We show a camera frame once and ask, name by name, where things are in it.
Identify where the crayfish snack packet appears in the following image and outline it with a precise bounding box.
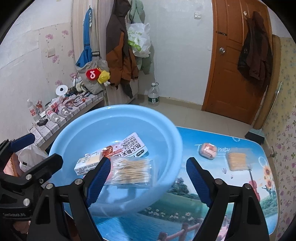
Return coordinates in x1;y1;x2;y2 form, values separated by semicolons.
100;133;148;158

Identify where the wooden wardrobe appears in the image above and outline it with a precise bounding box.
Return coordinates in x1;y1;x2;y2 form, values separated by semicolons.
72;1;138;105

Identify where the clear toothpick box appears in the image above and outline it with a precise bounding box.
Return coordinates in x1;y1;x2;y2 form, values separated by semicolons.
226;148;253;171

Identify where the cluttered side shelf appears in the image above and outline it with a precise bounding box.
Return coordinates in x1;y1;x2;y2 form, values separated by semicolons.
28;91;105;150

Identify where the folding table with scenic print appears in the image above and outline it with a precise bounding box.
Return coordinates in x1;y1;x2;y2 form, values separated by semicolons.
62;126;280;241

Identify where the brown orange hanging jacket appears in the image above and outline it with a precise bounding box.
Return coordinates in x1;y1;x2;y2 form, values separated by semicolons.
106;1;138;98

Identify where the pale green hanging garment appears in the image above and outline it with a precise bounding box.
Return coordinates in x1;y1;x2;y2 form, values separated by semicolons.
127;1;152;75

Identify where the cotton swab bag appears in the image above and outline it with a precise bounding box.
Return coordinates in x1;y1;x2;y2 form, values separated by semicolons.
105;157;159;188

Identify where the large water bottle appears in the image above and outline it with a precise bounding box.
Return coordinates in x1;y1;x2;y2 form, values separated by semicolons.
147;82;159;105

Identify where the white tape roll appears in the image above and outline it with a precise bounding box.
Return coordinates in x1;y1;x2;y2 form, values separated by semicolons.
55;85;68;96

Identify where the grey bag with blue strap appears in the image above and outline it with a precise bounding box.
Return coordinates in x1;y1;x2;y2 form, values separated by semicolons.
76;8;109;94

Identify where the brown wooden door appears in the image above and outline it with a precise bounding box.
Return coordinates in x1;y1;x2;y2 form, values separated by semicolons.
202;1;272;125

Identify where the yellow plush charm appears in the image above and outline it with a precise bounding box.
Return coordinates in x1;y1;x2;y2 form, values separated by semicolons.
97;70;111;87

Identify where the light blue plastic basin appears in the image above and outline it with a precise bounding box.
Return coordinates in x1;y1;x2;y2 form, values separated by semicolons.
50;104;183;217

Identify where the dark brown jacket on door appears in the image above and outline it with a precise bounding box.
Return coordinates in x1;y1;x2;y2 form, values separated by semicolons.
237;11;273;92

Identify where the yellow white face box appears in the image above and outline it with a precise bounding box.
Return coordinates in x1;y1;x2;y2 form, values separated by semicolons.
74;152;103;176

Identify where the white green plastic bag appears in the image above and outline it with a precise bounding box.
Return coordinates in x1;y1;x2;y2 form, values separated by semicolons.
127;23;151;58

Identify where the green broom with dustpan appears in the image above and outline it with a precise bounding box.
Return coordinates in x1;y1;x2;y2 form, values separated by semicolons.
245;81;282;145

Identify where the white plastic bag on floor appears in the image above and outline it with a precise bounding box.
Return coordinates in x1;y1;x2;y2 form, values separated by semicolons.
18;144;48;172

